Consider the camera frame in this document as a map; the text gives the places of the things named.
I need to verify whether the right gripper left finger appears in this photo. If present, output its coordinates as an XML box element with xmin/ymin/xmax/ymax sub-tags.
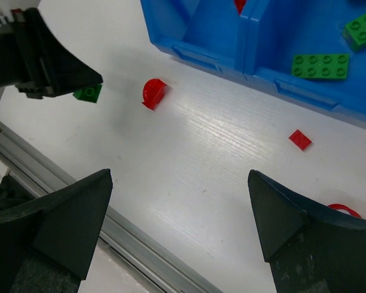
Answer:
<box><xmin>0</xmin><ymin>169</ymin><xmax>113</xmax><ymax>292</ymax></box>

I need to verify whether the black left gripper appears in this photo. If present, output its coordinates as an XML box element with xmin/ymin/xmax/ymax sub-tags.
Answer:
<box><xmin>0</xmin><ymin>7</ymin><xmax>103</xmax><ymax>98</ymax></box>

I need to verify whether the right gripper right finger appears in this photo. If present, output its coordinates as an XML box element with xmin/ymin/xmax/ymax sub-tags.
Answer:
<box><xmin>248</xmin><ymin>170</ymin><xmax>366</xmax><ymax>292</ymax></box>

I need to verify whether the flower lego stack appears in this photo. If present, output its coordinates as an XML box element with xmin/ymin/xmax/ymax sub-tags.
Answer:
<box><xmin>328</xmin><ymin>203</ymin><xmax>362</xmax><ymax>219</ymax></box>

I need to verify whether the red arch lego piece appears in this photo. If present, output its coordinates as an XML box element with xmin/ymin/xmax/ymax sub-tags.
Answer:
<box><xmin>142</xmin><ymin>78</ymin><xmax>172</xmax><ymax>110</ymax></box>

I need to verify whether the small red lego plate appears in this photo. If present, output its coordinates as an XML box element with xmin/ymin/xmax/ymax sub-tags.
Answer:
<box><xmin>289</xmin><ymin>129</ymin><xmax>312</xmax><ymax>151</ymax></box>

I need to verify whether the green 2x4 lego plate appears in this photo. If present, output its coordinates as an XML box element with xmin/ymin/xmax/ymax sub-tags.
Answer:
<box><xmin>291</xmin><ymin>54</ymin><xmax>350</xmax><ymax>80</ymax></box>

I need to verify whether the red rounded lego brick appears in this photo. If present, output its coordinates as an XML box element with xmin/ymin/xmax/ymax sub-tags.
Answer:
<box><xmin>234</xmin><ymin>0</ymin><xmax>247</xmax><ymax>15</ymax></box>

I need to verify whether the green square lego brick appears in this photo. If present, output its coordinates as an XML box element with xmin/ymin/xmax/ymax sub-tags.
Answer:
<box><xmin>342</xmin><ymin>13</ymin><xmax>366</xmax><ymax>52</ymax></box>

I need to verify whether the blue two-compartment bin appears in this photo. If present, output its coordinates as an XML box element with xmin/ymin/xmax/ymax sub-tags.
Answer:
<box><xmin>141</xmin><ymin>1</ymin><xmax>366</xmax><ymax>129</ymax></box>

